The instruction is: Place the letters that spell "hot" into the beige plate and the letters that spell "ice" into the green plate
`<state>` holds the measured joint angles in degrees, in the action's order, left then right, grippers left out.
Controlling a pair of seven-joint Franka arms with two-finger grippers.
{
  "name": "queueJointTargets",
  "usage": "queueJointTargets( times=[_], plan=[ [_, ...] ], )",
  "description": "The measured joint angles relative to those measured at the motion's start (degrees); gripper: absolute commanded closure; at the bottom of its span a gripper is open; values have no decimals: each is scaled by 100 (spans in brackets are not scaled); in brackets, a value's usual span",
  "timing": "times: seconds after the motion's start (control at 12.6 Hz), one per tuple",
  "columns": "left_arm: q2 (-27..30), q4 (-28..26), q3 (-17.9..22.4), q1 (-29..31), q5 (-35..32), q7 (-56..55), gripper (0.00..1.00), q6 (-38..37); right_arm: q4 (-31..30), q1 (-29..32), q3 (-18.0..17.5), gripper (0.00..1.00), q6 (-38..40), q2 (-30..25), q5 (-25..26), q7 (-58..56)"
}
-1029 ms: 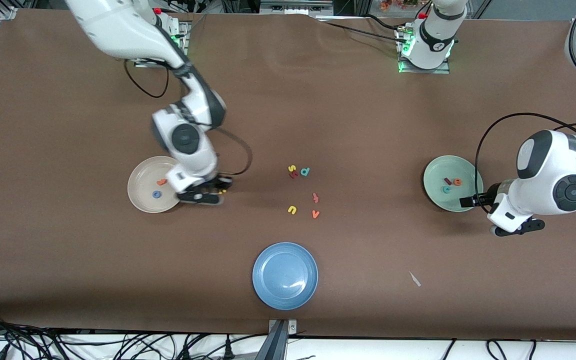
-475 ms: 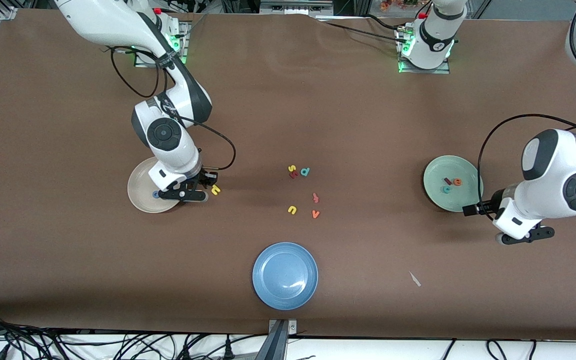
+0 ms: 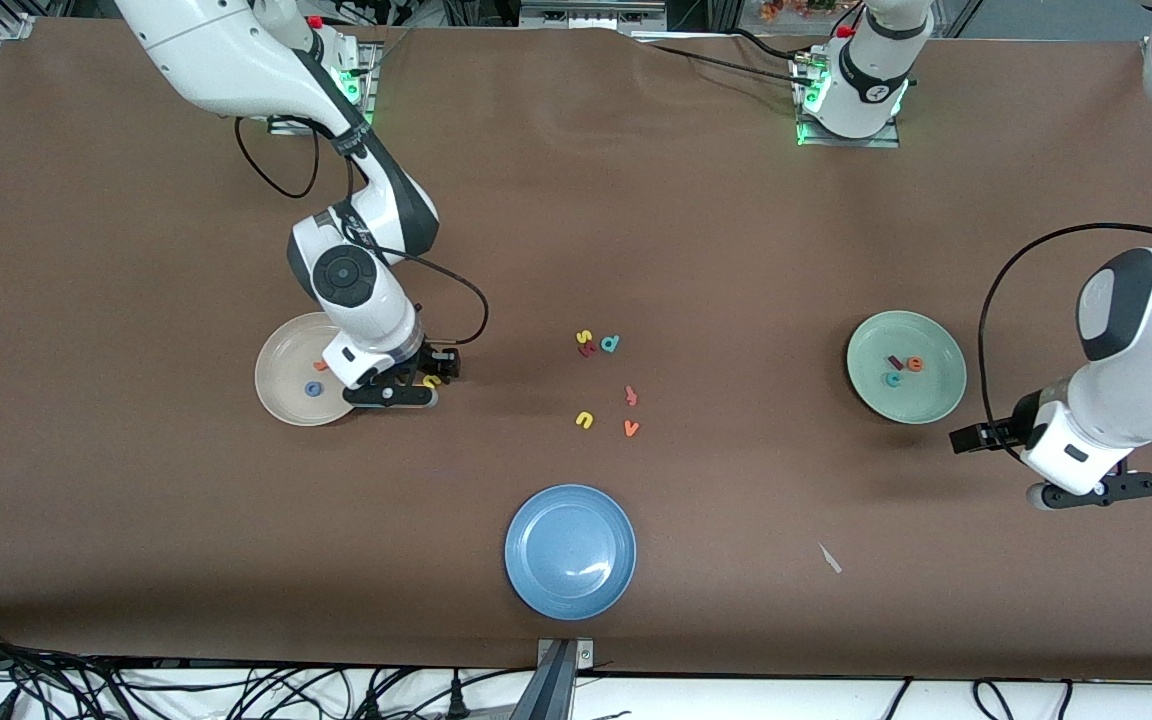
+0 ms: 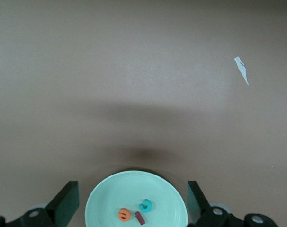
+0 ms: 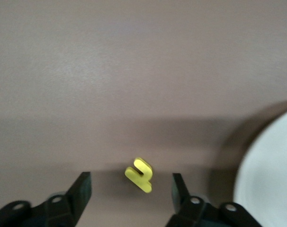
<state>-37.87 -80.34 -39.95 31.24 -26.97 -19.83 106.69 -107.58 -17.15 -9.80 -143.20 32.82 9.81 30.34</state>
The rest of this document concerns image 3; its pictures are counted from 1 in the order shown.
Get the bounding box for beige brown plate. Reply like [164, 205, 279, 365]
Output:
[254, 313, 357, 428]

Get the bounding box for brown table cover sheet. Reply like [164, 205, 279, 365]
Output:
[0, 18, 1152, 681]

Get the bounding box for tangled black floor cables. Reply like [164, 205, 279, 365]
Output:
[0, 620, 527, 720]

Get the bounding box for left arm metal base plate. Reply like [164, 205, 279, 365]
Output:
[796, 55, 902, 149]

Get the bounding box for grey metal box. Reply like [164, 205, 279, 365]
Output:
[519, 0, 667, 33]

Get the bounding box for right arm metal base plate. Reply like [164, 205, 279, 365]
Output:
[271, 40, 379, 136]

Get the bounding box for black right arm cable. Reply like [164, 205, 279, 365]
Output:
[236, 118, 490, 348]

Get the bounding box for grey metal camera bracket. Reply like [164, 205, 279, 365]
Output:
[524, 637, 597, 720]

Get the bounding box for green plate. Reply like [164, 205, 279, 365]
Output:
[846, 310, 968, 425]

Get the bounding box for blue plate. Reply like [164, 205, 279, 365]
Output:
[503, 484, 638, 622]

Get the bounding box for orange leafy object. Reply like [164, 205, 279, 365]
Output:
[761, 0, 837, 23]

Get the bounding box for looped black floor cable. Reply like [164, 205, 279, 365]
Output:
[973, 678, 1073, 720]

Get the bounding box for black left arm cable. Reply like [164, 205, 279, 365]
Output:
[978, 222, 1152, 461]

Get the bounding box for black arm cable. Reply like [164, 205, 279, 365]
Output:
[978, 222, 1152, 461]
[236, 118, 490, 348]

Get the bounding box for thin black table cable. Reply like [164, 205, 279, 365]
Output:
[636, 28, 809, 87]

